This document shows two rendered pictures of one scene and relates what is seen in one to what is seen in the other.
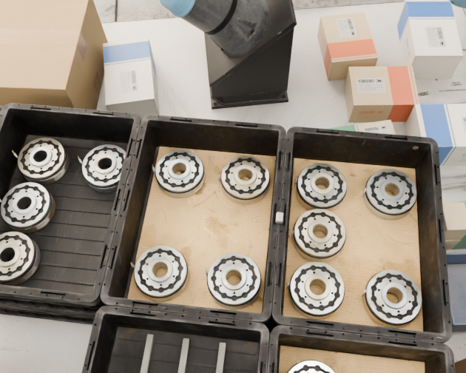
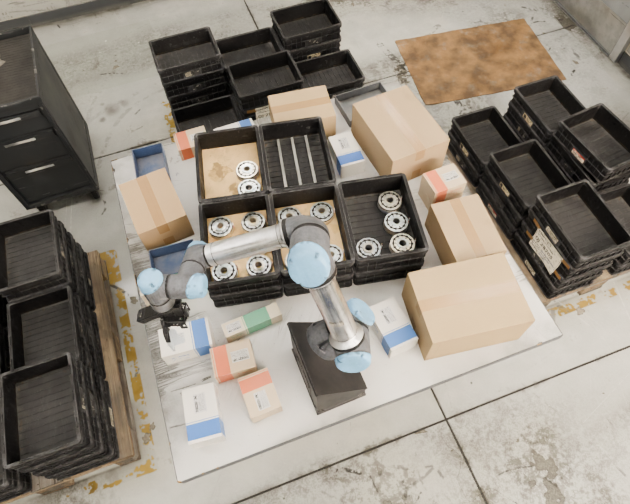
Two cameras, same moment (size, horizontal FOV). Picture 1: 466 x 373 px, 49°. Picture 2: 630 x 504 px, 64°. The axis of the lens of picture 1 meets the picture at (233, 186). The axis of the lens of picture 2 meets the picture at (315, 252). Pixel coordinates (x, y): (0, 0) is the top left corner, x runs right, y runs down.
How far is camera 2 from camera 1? 175 cm
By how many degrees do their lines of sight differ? 56
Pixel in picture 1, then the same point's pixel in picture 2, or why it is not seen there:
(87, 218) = (366, 228)
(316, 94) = (274, 360)
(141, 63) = (386, 330)
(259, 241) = not seen: hidden behind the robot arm
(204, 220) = not seen: hidden behind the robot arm
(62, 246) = (371, 215)
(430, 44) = (202, 395)
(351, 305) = (237, 224)
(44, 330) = not seen: hidden behind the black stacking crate
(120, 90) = (389, 307)
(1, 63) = (453, 279)
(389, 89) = (228, 355)
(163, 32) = (393, 384)
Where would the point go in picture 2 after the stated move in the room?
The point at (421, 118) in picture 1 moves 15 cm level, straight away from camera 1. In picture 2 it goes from (208, 335) to (194, 371)
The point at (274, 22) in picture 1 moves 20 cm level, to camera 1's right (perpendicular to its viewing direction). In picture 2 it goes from (301, 330) to (248, 348)
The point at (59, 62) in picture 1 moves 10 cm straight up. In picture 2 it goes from (420, 287) to (425, 275)
